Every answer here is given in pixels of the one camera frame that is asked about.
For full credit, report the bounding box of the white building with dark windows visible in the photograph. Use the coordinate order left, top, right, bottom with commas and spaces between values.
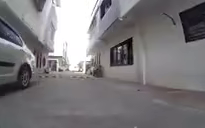
86, 0, 205, 94

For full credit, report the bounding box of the pale building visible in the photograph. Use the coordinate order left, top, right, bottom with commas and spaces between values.
0, 0, 62, 73

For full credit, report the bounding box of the white car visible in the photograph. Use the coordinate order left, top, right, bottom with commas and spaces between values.
0, 9, 37, 90

